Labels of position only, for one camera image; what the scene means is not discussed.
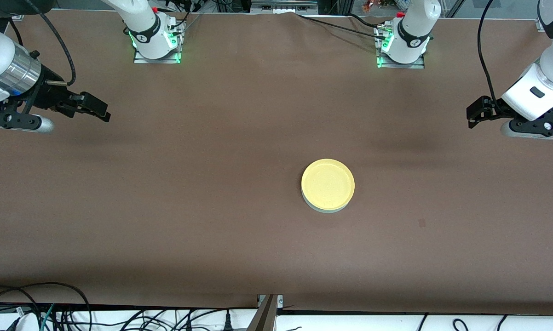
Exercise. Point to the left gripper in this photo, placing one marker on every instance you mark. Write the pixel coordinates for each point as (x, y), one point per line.
(492, 106)

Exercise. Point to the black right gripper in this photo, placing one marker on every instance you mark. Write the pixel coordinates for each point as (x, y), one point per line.
(51, 97)

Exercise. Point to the yellow plate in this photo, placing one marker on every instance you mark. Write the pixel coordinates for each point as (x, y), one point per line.
(328, 183)

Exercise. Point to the pale green plate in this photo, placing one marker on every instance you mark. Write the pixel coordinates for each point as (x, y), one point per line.
(327, 211)

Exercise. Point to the brown table cover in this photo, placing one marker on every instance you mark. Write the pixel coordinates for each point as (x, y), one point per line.
(212, 184)

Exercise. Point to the black power plug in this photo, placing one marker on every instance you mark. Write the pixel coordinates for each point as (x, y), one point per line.
(227, 322)

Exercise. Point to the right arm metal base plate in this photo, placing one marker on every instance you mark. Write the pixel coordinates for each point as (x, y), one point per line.
(141, 59)

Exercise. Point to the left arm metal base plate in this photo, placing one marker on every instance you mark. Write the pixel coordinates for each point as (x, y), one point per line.
(417, 65)

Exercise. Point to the small metal table bracket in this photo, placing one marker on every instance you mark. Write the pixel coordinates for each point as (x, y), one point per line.
(280, 299)

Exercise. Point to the dark aluminium frame beam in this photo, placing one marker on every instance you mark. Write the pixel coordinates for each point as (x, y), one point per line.
(263, 317)

